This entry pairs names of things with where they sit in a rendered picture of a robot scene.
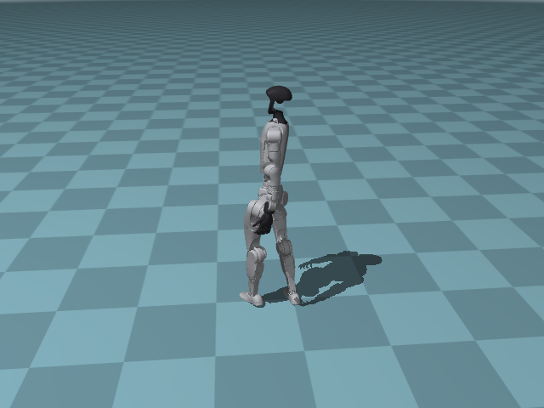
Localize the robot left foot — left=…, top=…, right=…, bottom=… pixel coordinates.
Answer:
left=239, top=292, right=264, bottom=306

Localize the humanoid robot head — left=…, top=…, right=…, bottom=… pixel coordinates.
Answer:
left=266, top=86, right=292, bottom=125

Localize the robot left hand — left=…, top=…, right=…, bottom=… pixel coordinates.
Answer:
left=252, top=201, right=275, bottom=235

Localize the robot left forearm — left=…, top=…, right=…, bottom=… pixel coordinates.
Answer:
left=266, top=167, right=281, bottom=211

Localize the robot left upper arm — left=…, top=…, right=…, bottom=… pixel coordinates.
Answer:
left=264, top=127, right=282, bottom=178

